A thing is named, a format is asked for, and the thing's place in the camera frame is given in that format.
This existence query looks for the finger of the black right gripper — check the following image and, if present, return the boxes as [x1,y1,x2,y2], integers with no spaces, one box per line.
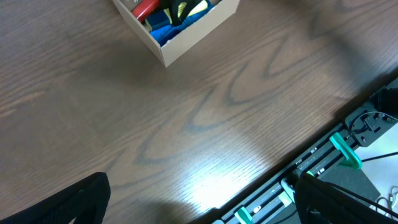
[160,0,201,26]

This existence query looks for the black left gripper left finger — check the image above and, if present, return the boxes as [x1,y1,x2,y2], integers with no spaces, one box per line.
[1,172,111,224]

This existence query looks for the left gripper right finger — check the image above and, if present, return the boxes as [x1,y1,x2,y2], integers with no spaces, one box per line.
[293,170,397,224]

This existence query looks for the blue plastic case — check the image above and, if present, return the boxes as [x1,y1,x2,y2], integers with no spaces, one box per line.
[145,0,214,47]

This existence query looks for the red stapler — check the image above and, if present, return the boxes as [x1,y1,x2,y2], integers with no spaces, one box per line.
[131,0,160,22]

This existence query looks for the yellow highlighter pen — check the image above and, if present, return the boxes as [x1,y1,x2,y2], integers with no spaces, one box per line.
[177,0,209,19]

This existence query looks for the cardboard box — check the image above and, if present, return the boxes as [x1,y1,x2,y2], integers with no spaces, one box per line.
[113,0,239,67]

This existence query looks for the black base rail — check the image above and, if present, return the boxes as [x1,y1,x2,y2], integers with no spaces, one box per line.
[198,80,397,224]

